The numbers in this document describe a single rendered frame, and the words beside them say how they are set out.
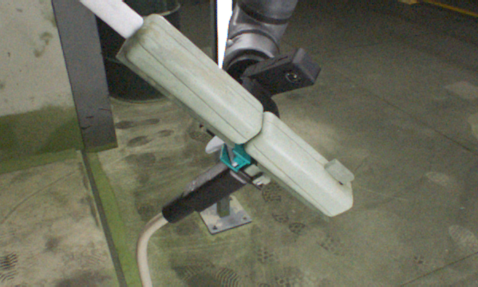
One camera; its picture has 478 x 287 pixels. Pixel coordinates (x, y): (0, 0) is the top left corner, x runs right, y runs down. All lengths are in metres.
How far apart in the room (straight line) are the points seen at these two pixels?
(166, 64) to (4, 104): 2.03
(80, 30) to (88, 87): 0.30
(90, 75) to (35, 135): 0.43
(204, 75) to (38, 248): 1.65
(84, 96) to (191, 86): 2.01
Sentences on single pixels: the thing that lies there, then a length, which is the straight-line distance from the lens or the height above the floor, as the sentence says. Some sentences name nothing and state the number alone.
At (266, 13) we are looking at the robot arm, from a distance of 0.68.
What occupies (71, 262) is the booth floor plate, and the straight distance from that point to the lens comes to 1.89.
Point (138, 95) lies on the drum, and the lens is 3.02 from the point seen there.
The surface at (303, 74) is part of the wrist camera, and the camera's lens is 0.53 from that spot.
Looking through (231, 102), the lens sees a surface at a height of 1.17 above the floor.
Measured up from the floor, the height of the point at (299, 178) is 1.07.
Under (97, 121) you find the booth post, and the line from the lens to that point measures 2.48.
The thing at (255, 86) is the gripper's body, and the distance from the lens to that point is 0.57.
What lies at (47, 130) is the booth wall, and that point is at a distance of 2.47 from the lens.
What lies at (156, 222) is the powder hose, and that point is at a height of 0.95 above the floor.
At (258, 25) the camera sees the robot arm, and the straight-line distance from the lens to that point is 0.69.
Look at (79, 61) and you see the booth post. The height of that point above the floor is 0.55.
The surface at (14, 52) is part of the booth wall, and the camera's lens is 2.30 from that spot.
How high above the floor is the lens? 1.35
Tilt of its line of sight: 32 degrees down
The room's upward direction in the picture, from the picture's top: straight up
